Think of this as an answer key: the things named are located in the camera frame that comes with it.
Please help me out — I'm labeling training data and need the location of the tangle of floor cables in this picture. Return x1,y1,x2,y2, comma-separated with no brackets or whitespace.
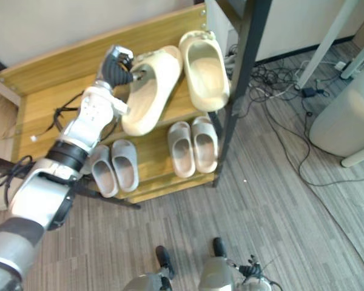
224,44,364,118

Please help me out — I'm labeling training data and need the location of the wooden shoe rack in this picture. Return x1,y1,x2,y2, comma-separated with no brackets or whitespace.
0,2,231,204

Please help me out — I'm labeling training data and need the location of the white appliance base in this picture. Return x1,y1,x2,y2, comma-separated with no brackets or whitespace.
340,147,364,169

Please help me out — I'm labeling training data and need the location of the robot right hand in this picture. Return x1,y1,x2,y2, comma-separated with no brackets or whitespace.
235,255,281,291

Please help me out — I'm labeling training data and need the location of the black cable on rack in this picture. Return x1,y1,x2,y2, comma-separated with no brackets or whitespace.
30,90,86,142

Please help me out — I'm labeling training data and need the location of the black rack leg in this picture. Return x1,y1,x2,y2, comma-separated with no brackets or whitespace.
71,181,142,210

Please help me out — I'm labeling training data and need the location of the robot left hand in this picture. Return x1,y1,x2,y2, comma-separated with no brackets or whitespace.
95,45,148,90

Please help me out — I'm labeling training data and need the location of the pale grey round appliance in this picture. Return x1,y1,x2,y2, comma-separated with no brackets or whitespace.
309,63,364,158

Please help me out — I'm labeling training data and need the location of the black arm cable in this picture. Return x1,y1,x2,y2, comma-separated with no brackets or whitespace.
0,155,35,187

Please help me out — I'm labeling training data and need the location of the large cream slipper with charms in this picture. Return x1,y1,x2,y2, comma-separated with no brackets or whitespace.
178,30,232,113

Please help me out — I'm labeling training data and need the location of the small grey slipper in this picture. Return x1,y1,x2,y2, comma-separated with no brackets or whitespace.
90,144,120,199
110,139,140,193

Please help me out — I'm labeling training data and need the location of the small beige slipper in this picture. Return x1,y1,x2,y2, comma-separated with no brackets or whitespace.
190,116,220,174
167,121,197,179

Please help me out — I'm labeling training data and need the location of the long black floor cable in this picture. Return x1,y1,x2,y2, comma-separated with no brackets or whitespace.
298,111,364,187

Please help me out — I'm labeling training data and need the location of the black metal post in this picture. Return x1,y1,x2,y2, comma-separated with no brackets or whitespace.
211,0,273,189

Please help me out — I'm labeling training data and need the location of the white table leg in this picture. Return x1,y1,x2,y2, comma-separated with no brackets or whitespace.
297,0,356,90
340,30,364,80

